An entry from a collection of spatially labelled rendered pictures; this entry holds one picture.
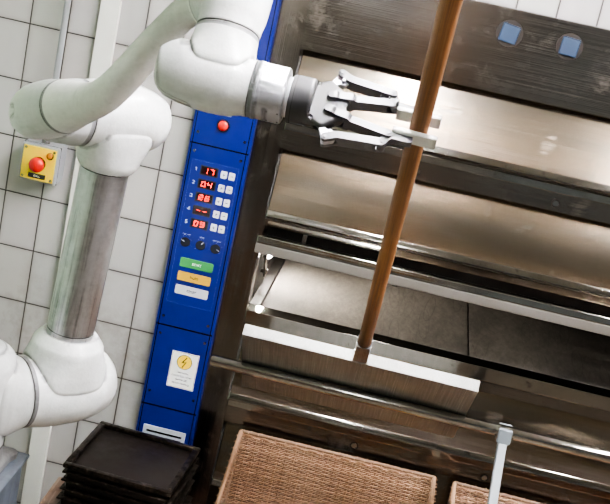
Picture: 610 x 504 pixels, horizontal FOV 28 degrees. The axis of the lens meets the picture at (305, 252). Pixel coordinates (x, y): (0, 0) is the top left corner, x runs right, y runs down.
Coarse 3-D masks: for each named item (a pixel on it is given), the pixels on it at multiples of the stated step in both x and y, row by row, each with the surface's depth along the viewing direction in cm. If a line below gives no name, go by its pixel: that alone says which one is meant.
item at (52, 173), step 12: (24, 144) 319; (36, 144) 319; (48, 144) 320; (60, 144) 323; (24, 156) 319; (36, 156) 319; (60, 156) 320; (24, 168) 320; (48, 168) 319; (60, 168) 322; (36, 180) 321; (48, 180) 320; (60, 180) 325
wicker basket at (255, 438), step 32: (256, 448) 335; (288, 448) 335; (320, 448) 334; (224, 480) 317; (256, 480) 335; (288, 480) 334; (320, 480) 334; (352, 480) 334; (384, 480) 333; (416, 480) 333
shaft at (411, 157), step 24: (456, 0) 158; (456, 24) 164; (432, 48) 168; (432, 72) 173; (432, 96) 178; (408, 168) 198; (408, 192) 205; (384, 240) 223; (384, 264) 231; (384, 288) 242; (360, 336) 267
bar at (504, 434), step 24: (216, 360) 295; (240, 360) 296; (288, 384) 294; (312, 384) 293; (336, 384) 294; (384, 408) 293; (408, 408) 292; (432, 408) 292; (504, 432) 289; (528, 432) 290; (504, 456) 289; (600, 456) 289
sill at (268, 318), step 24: (264, 312) 331; (312, 336) 330; (336, 336) 329; (384, 336) 333; (408, 360) 328; (432, 360) 327; (456, 360) 327; (480, 360) 330; (504, 384) 326; (528, 384) 326; (552, 384) 325; (576, 384) 328; (600, 408) 325
